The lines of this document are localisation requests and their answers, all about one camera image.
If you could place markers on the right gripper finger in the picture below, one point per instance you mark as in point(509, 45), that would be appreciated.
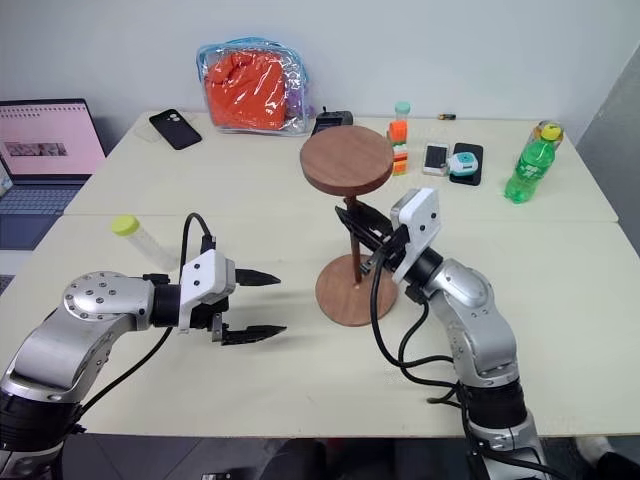
point(372, 223)
point(362, 235)

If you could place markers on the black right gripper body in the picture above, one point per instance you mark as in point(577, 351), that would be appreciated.
point(395, 247)

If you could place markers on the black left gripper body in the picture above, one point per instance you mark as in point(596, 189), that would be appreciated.
point(207, 315)

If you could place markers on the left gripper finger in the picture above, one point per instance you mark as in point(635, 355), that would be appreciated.
point(252, 336)
point(255, 277)

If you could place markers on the wooden pole with round top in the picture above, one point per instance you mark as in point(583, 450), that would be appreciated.
point(346, 157)

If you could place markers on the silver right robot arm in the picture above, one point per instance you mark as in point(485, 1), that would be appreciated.
point(475, 320)

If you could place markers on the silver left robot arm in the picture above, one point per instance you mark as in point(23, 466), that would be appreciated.
point(75, 325)

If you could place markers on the round wooden base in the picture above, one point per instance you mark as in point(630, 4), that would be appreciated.
point(340, 295)

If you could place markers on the clear tube of coloured blocks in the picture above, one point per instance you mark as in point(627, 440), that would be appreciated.
point(400, 145)

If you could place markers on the white smartphone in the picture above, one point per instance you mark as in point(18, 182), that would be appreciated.
point(436, 159)

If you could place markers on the clear tube yellow-green cap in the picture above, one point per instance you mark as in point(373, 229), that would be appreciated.
point(145, 242)

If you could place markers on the teal white tape measure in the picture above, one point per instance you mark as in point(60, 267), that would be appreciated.
point(462, 162)

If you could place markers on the white teal device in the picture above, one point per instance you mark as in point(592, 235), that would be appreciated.
point(475, 172)

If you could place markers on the small black device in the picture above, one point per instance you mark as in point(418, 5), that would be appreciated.
point(332, 121)

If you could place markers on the small black yellow battery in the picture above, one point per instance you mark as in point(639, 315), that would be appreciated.
point(447, 116)

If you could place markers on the purple item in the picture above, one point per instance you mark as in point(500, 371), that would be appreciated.
point(296, 100)

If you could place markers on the green plastic bottle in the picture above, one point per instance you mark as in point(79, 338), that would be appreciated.
point(530, 167)

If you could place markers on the black smartphone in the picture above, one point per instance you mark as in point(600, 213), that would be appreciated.
point(175, 129)

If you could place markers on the clear zip bag blue trim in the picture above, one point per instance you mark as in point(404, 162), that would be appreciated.
point(250, 90)

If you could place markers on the orange fabric bundle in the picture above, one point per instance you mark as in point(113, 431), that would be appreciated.
point(247, 92)

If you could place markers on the clear phone case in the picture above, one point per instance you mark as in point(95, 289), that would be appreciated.
point(141, 133)

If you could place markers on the yellow capped bottle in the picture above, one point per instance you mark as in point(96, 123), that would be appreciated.
point(559, 134)

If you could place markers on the open laptop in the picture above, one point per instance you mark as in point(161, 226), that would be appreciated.
point(45, 150)

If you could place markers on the white shoe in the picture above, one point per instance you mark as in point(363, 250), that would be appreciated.
point(595, 450)

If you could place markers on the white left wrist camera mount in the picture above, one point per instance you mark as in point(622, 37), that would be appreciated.
point(202, 280)

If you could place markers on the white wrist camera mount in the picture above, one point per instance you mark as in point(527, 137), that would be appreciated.
point(202, 280)
point(420, 220)

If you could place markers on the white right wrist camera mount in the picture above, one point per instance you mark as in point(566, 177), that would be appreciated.
point(420, 220)

